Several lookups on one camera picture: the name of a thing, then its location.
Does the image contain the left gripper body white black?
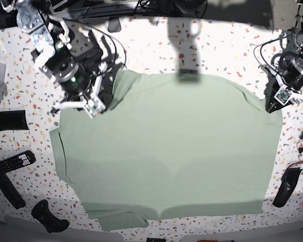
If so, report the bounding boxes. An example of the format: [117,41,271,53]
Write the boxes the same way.
[261,64,303,107]

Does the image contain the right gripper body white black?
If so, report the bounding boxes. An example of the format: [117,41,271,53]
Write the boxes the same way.
[52,74,107,118]

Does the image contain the green T-shirt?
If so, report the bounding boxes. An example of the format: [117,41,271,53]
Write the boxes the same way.
[50,71,282,231]

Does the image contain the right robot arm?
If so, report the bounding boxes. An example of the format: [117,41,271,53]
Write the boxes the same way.
[1,1,112,118]

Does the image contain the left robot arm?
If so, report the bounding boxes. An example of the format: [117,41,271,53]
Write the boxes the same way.
[259,1,303,113]

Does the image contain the black cylinder tube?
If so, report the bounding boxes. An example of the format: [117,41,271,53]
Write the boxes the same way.
[0,110,29,131]

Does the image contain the black TV remote control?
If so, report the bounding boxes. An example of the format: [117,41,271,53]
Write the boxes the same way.
[0,150,36,173]

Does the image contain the long black bar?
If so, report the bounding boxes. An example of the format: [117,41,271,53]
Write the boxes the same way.
[0,170,26,209]

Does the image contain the grey camera mount base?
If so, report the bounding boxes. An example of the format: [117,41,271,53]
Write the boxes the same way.
[108,17,122,33]

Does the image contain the black curved handle right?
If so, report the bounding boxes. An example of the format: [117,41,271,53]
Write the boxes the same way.
[273,168,302,208]

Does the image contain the black curved handle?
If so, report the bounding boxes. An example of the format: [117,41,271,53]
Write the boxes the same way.
[273,168,302,208]
[31,200,70,233]

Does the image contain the black curved handle left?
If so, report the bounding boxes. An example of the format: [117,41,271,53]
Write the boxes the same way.
[31,200,70,233]

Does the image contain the red handled screwdriver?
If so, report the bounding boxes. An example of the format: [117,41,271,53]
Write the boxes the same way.
[197,239,235,242]

